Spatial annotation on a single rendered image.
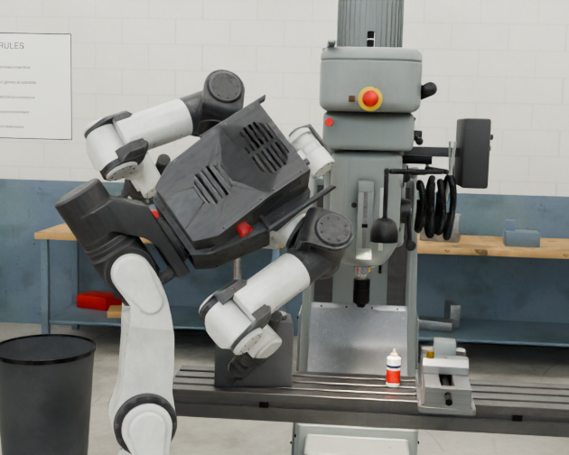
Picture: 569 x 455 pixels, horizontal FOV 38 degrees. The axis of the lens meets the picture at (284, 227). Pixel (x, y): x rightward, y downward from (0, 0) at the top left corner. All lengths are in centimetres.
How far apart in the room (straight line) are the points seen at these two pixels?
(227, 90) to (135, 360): 65
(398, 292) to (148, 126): 117
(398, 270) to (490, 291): 402
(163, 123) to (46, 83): 509
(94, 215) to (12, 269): 539
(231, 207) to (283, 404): 78
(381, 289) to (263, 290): 104
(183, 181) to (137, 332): 35
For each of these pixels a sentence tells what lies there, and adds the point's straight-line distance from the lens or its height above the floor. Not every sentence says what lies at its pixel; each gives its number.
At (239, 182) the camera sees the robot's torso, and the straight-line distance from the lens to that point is 173.
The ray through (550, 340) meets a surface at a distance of 615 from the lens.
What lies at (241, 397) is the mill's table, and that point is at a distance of 234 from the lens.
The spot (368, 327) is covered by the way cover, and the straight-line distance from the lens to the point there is 272.
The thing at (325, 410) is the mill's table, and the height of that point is 91.
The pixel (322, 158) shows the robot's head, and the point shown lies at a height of 161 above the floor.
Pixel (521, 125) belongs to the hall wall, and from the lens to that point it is 663.
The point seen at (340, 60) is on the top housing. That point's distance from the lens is 209.
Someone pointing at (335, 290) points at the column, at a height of 115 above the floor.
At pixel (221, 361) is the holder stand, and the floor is 103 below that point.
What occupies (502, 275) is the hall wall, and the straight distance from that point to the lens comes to 670.
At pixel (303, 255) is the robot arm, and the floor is 141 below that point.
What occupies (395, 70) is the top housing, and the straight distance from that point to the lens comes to 209.
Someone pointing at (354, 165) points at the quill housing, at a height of 159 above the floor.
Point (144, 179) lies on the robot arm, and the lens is 213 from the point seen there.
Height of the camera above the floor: 169
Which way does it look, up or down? 7 degrees down
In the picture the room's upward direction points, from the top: 1 degrees clockwise
